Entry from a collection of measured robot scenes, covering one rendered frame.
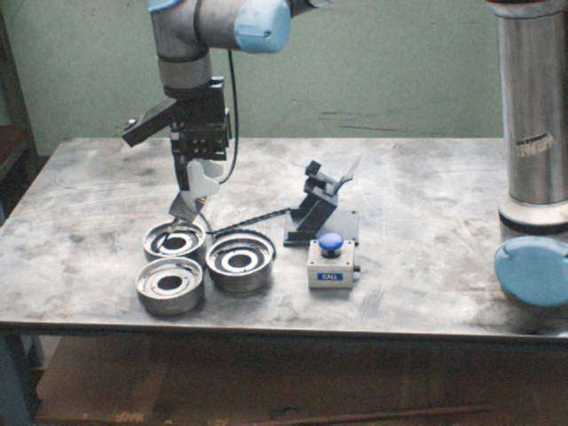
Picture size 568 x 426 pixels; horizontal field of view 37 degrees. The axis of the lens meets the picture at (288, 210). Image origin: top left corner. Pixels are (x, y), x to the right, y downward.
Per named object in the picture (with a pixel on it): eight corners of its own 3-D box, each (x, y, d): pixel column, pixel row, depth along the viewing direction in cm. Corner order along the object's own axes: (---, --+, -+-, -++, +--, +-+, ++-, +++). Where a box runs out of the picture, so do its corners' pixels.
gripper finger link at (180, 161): (188, 194, 126) (181, 140, 122) (177, 195, 126) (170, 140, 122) (193, 181, 130) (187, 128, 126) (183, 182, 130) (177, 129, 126)
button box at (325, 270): (308, 288, 133) (306, 264, 130) (311, 262, 138) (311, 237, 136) (359, 289, 132) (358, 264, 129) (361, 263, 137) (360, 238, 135)
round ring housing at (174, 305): (174, 327, 127) (170, 306, 124) (124, 303, 132) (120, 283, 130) (218, 290, 133) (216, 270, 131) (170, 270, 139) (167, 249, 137)
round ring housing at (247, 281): (286, 270, 137) (285, 249, 135) (244, 303, 130) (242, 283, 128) (238, 249, 143) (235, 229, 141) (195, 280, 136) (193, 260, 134)
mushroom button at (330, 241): (318, 270, 132) (316, 244, 130) (319, 255, 136) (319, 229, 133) (343, 271, 132) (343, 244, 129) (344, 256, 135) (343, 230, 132)
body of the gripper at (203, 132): (226, 166, 124) (218, 91, 118) (169, 167, 125) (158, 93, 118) (232, 141, 131) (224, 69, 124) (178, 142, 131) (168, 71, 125)
